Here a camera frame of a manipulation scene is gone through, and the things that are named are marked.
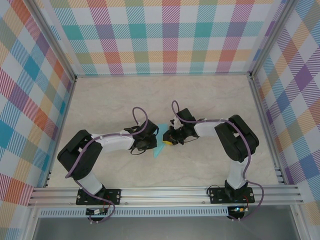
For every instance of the teal square paper sheet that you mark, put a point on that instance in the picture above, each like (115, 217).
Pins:
(161, 131)

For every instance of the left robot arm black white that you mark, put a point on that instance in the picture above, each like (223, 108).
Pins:
(115, 143)

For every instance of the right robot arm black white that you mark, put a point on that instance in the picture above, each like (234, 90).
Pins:
(205, 128)

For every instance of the black controller board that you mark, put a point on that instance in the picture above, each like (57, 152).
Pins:
(93, 212)

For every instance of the grey metal panel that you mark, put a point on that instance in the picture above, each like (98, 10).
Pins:
(162, 230)

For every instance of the controller board with green light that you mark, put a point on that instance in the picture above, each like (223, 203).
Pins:
(238, 209)

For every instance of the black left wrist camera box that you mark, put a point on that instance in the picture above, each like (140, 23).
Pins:
(148, 128)

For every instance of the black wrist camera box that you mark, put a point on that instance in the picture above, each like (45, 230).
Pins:
(148, 128)
(186, 115)

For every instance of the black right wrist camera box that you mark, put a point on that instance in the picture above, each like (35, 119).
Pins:
(186, 115)

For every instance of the aluminium mounting rail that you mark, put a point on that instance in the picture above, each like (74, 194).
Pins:
(162, 195)

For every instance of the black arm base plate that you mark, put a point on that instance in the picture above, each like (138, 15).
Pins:
(112, 196)
(216, 196)

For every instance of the thin aluminium wall rail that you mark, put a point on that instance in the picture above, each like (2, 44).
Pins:
(162, 74)

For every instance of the aluminium side rail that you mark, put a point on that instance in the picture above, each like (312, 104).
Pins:
(58, 135)
(266, 130)

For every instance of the aluminium frame post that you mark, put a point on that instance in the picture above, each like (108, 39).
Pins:
(271, 40)
(52, 40)

